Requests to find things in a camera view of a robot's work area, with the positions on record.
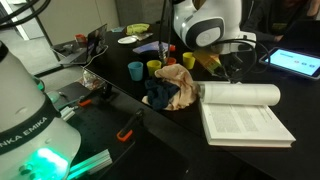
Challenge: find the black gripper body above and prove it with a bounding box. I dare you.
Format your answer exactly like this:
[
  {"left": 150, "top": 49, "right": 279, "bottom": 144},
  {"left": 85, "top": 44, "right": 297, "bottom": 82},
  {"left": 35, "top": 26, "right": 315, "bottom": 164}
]
[{"left": 216, "top": 53, "right": 257, "bottom": 82}]

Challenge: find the beige and white book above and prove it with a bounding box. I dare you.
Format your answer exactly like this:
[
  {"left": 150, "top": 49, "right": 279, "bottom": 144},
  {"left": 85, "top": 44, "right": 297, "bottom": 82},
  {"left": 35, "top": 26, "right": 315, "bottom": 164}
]
[{"left": 198, "top": 81, "right": 296, "bottom": 148}]

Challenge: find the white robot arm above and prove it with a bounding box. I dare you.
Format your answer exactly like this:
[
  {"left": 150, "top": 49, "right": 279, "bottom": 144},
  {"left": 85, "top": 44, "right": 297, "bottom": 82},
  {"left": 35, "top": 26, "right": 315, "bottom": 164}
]
[{"left": 172, "top": 0, "right": 257, "bottom": 82}]

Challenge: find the purple UIST book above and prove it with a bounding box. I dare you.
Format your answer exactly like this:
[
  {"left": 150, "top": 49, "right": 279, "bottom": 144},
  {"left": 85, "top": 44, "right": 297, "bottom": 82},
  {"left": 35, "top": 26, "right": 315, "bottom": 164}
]
[{"left": 133, "top": 41, "right": 172, "bottom": 54}]

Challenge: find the open laptop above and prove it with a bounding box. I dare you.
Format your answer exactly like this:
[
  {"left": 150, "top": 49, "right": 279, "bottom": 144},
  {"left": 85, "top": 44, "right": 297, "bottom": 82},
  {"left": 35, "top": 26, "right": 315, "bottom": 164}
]
[{"left": 51, "top": 24, "right": 108, "bottom": 65}]

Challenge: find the beige cloth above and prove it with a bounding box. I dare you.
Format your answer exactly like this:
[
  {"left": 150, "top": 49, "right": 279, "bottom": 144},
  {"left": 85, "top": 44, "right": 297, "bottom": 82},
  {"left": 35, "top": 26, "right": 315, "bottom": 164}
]
[{"left": 142, "top": 64, "right": 198, "bottom": 111}]

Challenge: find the orange plastic cup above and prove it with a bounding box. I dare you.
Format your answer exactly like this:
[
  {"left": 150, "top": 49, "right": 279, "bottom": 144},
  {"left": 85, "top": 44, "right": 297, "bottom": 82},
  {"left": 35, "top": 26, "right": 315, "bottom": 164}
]
[{"left": 165, "top": 57, "right": 176, "bottom": 65}]

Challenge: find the small red-orange object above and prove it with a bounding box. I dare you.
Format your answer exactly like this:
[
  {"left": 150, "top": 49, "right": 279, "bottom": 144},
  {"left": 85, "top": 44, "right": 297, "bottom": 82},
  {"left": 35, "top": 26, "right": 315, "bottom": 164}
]
[{"left": 169, "top": 45, "right": 176, "bottom": 52}]

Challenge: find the tablet with lit screen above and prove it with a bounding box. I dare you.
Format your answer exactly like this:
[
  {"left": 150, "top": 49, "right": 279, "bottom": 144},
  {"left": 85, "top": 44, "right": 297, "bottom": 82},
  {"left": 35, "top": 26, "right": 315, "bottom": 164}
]
[{"left": 259, "top": 47, "right": 320, "bottom": 80}]

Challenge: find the seated person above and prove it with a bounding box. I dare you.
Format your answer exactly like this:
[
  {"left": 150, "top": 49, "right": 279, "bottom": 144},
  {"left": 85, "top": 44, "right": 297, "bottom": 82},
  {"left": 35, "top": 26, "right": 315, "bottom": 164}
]
[{"left": 242, "top": 0, "right": 320, "bottom": 43}]

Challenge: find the navy blue cloth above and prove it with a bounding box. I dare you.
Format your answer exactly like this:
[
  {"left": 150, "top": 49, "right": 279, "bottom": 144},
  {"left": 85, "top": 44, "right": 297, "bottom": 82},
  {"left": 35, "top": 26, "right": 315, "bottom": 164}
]
[{"left": 145, "top": 78, "right": 180, "bottom": 110}]

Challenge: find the yellow-green plastic cup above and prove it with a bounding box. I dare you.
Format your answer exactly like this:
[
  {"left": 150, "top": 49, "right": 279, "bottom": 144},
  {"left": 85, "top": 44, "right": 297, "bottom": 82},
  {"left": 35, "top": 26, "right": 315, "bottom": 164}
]
[{"left": 147, "top": 60, "right": 162, "bottom": 76}]

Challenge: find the blue plastic cup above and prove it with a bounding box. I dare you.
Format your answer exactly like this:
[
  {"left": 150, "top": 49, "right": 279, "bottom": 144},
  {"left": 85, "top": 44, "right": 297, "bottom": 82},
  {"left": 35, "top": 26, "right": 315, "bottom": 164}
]
[{"left": 128, "top": 61, "right": 143, "bottom": 81}]

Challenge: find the yellow-green cloth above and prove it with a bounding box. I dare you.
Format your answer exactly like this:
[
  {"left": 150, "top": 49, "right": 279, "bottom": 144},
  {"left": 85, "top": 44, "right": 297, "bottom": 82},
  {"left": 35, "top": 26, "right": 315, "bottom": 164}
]
[{"left": 125, "top": 23, "right": 150, "bottom": 35}]

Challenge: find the white plate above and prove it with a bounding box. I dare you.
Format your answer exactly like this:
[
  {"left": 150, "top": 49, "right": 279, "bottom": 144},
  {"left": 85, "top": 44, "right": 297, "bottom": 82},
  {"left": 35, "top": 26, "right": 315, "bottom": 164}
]
[{"left": 118, "top": 36, "right": 137, "bottom": 45}]

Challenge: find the black perforated mounting board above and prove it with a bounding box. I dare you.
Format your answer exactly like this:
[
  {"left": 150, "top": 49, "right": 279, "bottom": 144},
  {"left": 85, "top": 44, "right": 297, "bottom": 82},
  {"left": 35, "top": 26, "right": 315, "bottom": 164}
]
[{"left": 57, "top": 82, "right": 188, "bottom": 180}]

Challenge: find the red cup on side table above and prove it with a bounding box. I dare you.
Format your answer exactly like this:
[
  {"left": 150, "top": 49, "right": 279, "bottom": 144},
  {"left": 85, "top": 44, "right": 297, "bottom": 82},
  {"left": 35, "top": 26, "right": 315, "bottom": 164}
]
[{"left": 75, "top": 34, "right": 86, "bottom": 43}]

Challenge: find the small orange clamp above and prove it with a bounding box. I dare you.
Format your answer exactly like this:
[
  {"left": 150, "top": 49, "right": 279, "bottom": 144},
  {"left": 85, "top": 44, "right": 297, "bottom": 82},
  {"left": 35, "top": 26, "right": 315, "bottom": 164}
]
[{"left": 77, "top": 87, "right": 113, "bottom": 108}]

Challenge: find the yellow wrist camera box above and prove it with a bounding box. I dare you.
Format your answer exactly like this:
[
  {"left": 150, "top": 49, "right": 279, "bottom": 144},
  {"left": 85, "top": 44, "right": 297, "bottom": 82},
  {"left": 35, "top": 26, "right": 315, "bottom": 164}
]
[{"left": 193, "top": 49, "right": 221, "bottom": 73}]

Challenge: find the black orange-handled clamp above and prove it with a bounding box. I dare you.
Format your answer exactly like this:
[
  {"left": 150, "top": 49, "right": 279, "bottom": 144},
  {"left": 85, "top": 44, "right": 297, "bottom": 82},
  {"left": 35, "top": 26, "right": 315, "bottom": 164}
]
[{"left": 116, "top": 108, "right": 144, "bottom": 142}]

